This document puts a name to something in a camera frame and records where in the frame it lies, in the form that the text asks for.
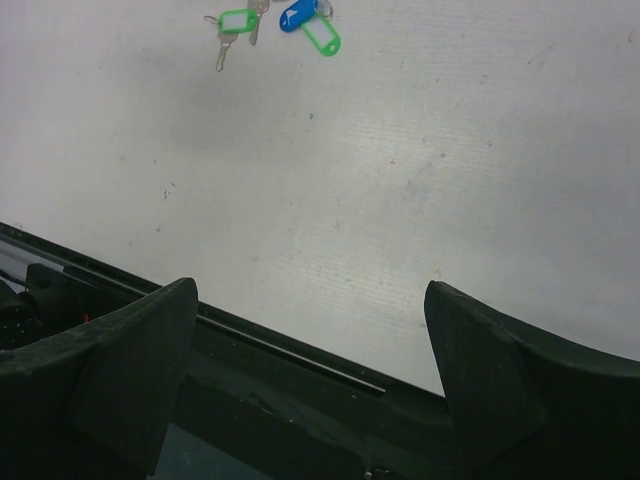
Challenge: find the green plastic key tag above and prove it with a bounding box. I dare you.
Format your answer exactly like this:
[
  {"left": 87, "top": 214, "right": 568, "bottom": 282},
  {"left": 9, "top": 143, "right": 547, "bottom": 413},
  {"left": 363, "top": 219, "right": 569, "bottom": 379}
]
[{"left": 218, "top": 9, "right": 256, "bottom": 34}]

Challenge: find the green framed key tag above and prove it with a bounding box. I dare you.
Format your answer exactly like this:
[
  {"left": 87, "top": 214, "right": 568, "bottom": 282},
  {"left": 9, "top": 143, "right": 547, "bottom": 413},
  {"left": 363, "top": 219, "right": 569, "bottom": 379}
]
[{"left": 301, "top": 15, "right": 341, "bottom": 57}]

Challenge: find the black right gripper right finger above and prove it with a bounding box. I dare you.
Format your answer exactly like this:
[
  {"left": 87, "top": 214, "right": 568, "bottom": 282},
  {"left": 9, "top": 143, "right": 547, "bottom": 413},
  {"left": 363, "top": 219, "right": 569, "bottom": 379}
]
[{"left": 424, "top": 281, "right": 639, "bottom": 479}]

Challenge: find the blue plastic key fob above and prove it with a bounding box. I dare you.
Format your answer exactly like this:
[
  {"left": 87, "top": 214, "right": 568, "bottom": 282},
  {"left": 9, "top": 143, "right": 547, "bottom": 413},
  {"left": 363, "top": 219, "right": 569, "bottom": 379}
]
[{"left": 279, "top": 0, "right": 318, "bottom": 33}]

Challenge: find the small silver key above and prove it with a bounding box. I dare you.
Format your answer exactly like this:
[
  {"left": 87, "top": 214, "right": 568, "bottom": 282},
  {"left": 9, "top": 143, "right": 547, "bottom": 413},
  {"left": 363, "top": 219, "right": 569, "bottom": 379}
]
[{"left": 247, "top": 0, "right": 271, "bottom": 46}]

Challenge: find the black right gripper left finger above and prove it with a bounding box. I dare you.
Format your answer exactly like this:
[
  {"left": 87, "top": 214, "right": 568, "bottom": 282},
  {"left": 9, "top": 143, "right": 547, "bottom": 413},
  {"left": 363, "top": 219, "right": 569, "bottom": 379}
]
[{"left": 1, "top": 278, "right": 198, "bottom": 479}]

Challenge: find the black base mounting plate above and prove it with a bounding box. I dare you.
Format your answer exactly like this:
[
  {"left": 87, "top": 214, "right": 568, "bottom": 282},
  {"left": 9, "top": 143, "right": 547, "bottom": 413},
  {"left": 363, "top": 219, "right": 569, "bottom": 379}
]
[{"left": 1, "top": 225, "right": 462, "bottom": 479}]

